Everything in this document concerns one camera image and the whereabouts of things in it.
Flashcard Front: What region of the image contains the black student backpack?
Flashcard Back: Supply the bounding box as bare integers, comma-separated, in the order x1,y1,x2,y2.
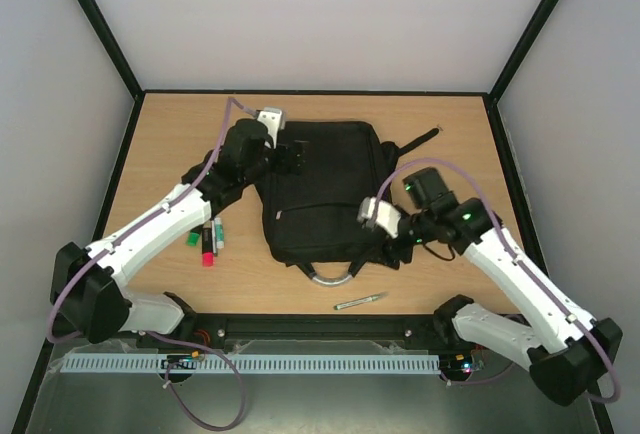
256,121,439,287

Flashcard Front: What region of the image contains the silver green marker pen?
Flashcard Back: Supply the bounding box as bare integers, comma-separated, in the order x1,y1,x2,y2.
333,292,388,311

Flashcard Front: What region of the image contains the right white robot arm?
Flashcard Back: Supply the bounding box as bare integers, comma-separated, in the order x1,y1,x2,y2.
359,166,622,406

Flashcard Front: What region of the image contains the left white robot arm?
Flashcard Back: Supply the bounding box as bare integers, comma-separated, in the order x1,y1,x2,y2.
51,108,301,343

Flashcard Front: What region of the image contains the black blue pen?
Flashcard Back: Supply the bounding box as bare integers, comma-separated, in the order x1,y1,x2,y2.
211,219,219,258

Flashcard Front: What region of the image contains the white green glue stick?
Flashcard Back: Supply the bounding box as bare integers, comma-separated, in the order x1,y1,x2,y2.
214,216,225,249

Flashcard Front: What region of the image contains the pink highlighter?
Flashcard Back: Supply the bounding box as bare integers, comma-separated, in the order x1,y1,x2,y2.
201,223,216,267

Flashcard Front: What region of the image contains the green highlighter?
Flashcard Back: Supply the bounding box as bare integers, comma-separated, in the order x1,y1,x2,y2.
186,226,202,247

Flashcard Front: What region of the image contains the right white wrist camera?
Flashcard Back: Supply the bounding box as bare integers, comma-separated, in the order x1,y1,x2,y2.
357,197,401,239

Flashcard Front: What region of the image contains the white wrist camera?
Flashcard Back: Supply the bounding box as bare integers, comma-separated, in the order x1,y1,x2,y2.
257,107,286,136
357,197,401,239

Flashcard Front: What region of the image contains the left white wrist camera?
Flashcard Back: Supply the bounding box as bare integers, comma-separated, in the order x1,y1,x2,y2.
257,107,286,136

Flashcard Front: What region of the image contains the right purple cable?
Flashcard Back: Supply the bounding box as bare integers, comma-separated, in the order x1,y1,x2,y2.
373,157,623,405

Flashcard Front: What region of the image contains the purple cable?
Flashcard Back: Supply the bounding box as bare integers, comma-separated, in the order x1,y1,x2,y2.
373,157,623,405
46,97,261,429

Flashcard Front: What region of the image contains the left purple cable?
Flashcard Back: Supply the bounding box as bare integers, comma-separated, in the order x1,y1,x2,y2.
46,97,261,429

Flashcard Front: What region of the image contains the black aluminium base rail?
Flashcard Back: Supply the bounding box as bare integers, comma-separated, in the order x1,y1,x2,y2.
49,311,581,350

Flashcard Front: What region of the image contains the light blue slotted cable duct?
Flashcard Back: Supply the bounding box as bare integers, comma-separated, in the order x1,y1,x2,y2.
60,353,440,375

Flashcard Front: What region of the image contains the black enclosure frame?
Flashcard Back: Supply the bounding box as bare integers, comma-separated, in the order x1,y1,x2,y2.
10,0,615,434

